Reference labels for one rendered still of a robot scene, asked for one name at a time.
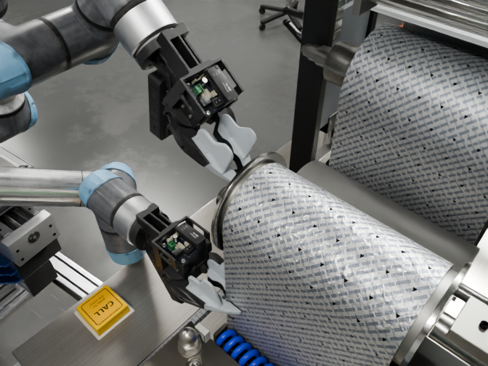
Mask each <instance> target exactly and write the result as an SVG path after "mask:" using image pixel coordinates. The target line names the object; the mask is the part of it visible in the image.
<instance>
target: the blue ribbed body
mask: <svg viewBox="0 0 488 366"><path fill-rule="evenodd" d="M223 342H225V345H224V348H223V350H224V351H225V352H226V353H229V352H230V351H231V350H233V352H232V353H231V358H233V359H237V358H238V357H239V356H240V357H241V358H240V360H239V362H238V364H239V365H241V366H244V365H245V364H246V363H248V364H249V366H275V364H273V363H268V359H267V358H266V357H265V356H260V352H259V351H258V349H252V345H251V344H250V343H248V342H245V340H244V338H243V337H242V336H241V335H237V332H236V331H235V330H233V329H229V330H226V331H224V332H222V333H221V335H220V336H219V337H218V338H217V340H216V344H217V345H219V346H221V345H222V344H223Z"/></svg>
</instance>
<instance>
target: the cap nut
mask: <svg viewBox="0 0 488 366"><path fill-rule="evenodd" d="M201 348H202V342H201V339H200V336H199V335H198V334H197V333H196V331H195V330H194V329H193V328H191V327H186V328H183V329H182V330H181V332H180V334H179V340H178V350H179V353H180V354H181V355H182V356H184V357H194V356H196V355H197V354H198V353H199V352H200V350H201Z"/></svg>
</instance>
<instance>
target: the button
mask: <svg viewBox="0 0 488 366"><path fill-rule="evenodd" d="M76 308H77V311H78V313H79V314H80V315H81V316H82V317H83V318H84V320H85V321H86V322H87V323H88V324H89V325H90V326H91V327H92V328H93V330H94V331H95V332H96V333H97V334H98V335H99V336H100V335H102V334H103V333H104V332H105V331H106V330H108V329H109V328H110V327H112V326H113V325H114V324H115V323H117V321H119V320H120V319H121V318H122V317H123V316H125V315H126V314H127V313H129V308H128V305H127V304H126V303H125V302H124V301H123V300H122V299H121V298H120V297H119V296H118V295H117V294H116V293H115V292H114V291H113V290H112V289H111V288H110V287H108V286H107V285H105V286H104V287H103V288H101V289H100V290H98V291H97V292H96V293H95V294H93V295H92V296H90V297H89V298H88V299H86V300H85V301H84V302H83V303H82V304H80V305H79V306H77V307H76Z"/></svg>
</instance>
